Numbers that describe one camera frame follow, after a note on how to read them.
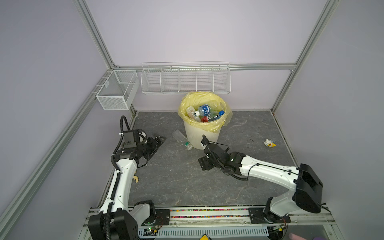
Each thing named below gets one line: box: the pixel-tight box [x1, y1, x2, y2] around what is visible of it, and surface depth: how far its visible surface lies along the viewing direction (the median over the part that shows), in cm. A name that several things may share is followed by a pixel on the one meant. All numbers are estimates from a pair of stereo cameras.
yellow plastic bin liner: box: [178, 91, 233, 133], surface depth 89 cm
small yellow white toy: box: [263, 138, 277, 148], surface depth 100 cm
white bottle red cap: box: [186, 106, 201, 122], surface depth 90 cm
